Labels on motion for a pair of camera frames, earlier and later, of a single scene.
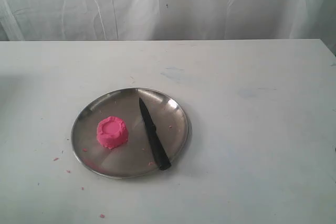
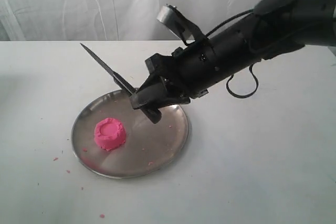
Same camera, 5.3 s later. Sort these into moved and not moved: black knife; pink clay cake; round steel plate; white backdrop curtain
Moved: black knife
Not moved: white backdrop curtain; pink clay cake; round steel plate
